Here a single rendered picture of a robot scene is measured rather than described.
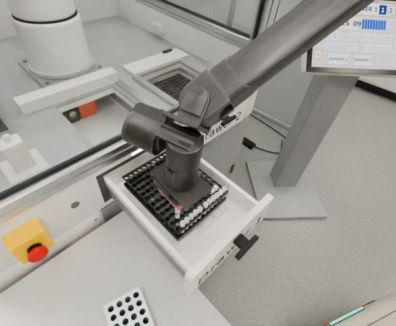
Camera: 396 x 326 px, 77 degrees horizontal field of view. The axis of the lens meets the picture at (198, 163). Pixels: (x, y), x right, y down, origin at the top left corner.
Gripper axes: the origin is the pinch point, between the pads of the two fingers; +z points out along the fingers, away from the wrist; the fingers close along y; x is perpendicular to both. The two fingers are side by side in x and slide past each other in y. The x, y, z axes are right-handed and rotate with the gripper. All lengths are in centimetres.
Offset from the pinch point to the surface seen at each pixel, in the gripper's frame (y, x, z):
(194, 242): -5.0, -1.8, 14.0
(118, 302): -3.0, 19.0, 18.0
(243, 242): -13.9, -7.3, 5.9
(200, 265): -11.4, 3.7, 4.2
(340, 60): 9, -95, 0
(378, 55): -1, -109, -2
